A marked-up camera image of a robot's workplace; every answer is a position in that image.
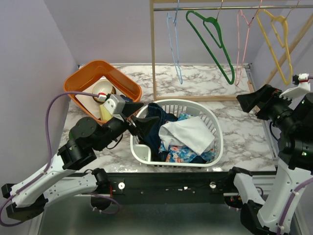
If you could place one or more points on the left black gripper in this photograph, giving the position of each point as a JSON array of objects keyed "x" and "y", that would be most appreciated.
[{"x": 143, "y": 124}]

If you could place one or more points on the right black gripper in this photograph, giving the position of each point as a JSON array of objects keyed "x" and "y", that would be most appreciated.
[{"x": 264, "y": 97}]

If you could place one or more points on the light grey cloth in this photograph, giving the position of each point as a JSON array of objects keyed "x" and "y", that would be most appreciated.
[{"x": 190, "y": 132}]

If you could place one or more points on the blue floral garment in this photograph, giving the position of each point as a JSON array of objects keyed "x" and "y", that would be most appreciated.
[{"x": 177, "y": 154}]

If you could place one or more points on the pink wire hanger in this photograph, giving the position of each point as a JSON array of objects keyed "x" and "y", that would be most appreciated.
[{"x": 241, "y": 58}]

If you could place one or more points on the light blue wire hanger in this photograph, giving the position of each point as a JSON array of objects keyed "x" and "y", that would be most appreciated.
[{"x": 171, "y": 21}]

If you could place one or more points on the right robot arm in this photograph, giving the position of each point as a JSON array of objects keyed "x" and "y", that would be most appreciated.
[{"x": 294, "y": 168}]

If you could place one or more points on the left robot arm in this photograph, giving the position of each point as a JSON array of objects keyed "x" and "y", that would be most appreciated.
[{"x": 30, "y": 197}]

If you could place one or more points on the dark blue striped cup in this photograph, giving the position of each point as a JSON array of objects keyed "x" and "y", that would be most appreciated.
[{"x": 126, "y": 99}]

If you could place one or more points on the yellow cup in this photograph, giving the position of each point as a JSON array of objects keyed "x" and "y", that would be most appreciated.
[{"x": 105, "y": 115}]

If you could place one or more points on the orange plastic bin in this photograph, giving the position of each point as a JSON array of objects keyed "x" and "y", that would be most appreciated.
[{"x": 92, "y": 72}]

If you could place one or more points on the white plastic laundry basket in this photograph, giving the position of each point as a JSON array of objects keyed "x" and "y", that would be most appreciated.
[{"x": 143, "y": 153}]

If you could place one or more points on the patterned ceramic bowl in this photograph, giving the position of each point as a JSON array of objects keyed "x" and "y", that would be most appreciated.
[{"x": 104, "y": 87}]

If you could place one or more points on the white square plate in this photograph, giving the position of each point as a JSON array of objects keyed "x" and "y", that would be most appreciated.
[{"x": 89, "y": 102}]

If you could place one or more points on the green floral mug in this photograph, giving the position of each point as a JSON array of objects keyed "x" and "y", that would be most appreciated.
[{"x": 70, "y": 135}]

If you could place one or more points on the black mounting base bar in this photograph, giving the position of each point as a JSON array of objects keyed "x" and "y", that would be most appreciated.
[{"x": 168, "y": 187}]

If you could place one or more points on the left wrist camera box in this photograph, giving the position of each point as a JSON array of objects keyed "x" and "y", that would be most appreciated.
[{"x": 114, "y": 104}]

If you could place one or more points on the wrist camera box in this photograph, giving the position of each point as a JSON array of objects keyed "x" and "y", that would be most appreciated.
[
  {"x": 114, "y": 104},
  {"x": 301, "y": 87}
]

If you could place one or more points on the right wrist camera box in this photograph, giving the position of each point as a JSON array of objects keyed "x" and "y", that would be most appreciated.
[{"x": 301, "y": 87}]

